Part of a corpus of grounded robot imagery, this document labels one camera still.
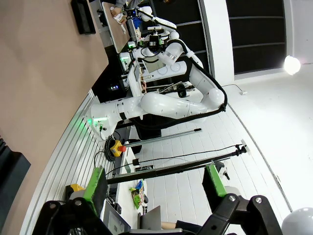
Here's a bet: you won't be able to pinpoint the silver metal pole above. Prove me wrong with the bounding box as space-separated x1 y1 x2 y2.
124 127 202 148

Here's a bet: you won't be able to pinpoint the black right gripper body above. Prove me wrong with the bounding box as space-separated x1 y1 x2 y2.
143 35 162 53

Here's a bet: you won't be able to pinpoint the yellow and black device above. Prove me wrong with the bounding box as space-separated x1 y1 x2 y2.
65 183 86 204

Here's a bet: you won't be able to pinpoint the black ribbed tray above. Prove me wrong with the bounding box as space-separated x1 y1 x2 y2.
0 136 32 222

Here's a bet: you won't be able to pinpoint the black tripod pole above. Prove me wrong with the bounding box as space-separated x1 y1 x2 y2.
106 143 248 186

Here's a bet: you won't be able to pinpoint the white workbench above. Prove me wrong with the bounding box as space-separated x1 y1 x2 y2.
126 60 189 95

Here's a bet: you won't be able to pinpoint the long thin black cable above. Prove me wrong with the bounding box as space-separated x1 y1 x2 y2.
94 144 242 177

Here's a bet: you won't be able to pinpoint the white dome object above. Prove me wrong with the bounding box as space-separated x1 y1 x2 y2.
281 207 313 235

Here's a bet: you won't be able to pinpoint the black plastic tray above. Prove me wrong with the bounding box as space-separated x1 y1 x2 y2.
70 0 96 35

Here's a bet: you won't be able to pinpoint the brown background table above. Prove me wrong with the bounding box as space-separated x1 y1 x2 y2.
101 1 131 54

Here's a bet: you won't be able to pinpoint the flat screen monitor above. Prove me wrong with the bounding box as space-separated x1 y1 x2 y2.
102 199 132 235

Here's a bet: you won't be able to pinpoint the grey laptop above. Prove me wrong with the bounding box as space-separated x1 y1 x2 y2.
137 205 162 231

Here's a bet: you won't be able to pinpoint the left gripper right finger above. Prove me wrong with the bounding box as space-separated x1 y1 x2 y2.
197 163 282 235

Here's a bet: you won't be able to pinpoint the bright round lamp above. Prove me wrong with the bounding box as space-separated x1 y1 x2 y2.
283 54 302 76

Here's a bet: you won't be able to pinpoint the coiled black cables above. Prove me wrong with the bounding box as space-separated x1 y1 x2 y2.
104 136 123 162

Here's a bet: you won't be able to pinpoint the black control cabinet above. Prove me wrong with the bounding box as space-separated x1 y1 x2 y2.
91 52 129 103

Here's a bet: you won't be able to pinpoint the green snack bag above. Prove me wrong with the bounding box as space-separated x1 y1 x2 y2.
129 179 148 210

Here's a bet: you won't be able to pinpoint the yellow emergency stop button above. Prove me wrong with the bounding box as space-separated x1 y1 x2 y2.
110 140 127 158

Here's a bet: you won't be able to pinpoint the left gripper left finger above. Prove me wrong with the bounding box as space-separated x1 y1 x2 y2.
33 165 109 235

